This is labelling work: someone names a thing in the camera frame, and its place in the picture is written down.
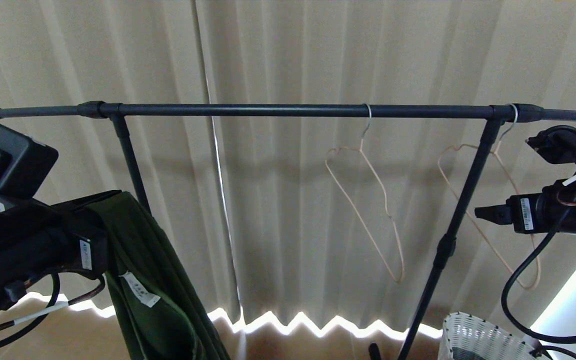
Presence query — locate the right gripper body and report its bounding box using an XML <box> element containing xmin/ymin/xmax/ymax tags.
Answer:
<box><xmin>506</xmin><ymin>185</ymin><xmax>576</xmax><ymax>244</ymax></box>

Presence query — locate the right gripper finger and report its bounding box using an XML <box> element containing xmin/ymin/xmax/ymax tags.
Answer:
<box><xmin>474</xmin><ymin>203</ymin><xmax>511</xmax><ymax>227</ymax></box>

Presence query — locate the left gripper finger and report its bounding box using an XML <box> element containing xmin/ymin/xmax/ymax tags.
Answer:
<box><xmin>48</xmin><ymin>190</ymin><xmax>123</xmax><ymax>221</ymax></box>

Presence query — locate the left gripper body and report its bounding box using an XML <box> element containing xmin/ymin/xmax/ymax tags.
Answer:
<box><xmin>0</xmin><ymin>210</ymin><xmax>112</xmax><ymax>321</ymax></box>

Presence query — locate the pink clothes hanger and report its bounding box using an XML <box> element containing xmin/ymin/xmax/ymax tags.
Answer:
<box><xmin>437</xmin><ymin>104</ymin><xmax>541</xmax><ymax>291</ymax></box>
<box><xmin>325</xmin><ymin>104</ymin><xmax>405</xmax><ymax>284</ymax></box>

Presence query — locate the green printed t-shirt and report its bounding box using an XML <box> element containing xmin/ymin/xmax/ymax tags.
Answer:
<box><xmin>88</xmin><ymin>191</ymin><xmax>231</xmax><ymax>360</ymax></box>

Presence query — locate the white laundry basket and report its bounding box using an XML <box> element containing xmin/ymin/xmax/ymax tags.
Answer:
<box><xmin>438</xmin><ymin>312</ymin><xmax>551</xmax><ymax>360</ymax></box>

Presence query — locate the black clothes rack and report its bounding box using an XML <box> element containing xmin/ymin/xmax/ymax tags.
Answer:
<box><xmin>0</xmin><ymin>101</ymin><xmax>576</xmax><ymax>360</ymax></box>

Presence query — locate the beige curtain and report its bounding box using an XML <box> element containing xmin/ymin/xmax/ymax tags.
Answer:
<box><xmin>0</xmin><ymin>0</ymin><xmax>576</xmax><ymax>341</ymax></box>

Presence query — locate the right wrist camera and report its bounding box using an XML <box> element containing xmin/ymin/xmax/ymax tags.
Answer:
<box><xmin>525</xmin><ymin>125</ymin><xmax>576</xmax><ymax>173</ymax></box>

